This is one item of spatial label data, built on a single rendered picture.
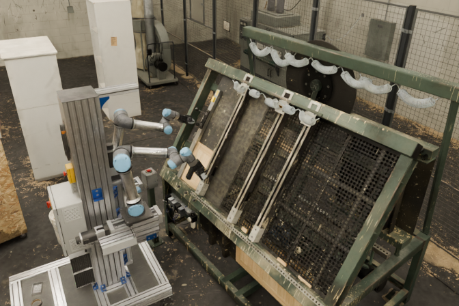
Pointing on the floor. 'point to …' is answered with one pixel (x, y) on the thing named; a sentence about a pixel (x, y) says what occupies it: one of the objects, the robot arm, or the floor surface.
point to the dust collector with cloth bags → (158, 62)
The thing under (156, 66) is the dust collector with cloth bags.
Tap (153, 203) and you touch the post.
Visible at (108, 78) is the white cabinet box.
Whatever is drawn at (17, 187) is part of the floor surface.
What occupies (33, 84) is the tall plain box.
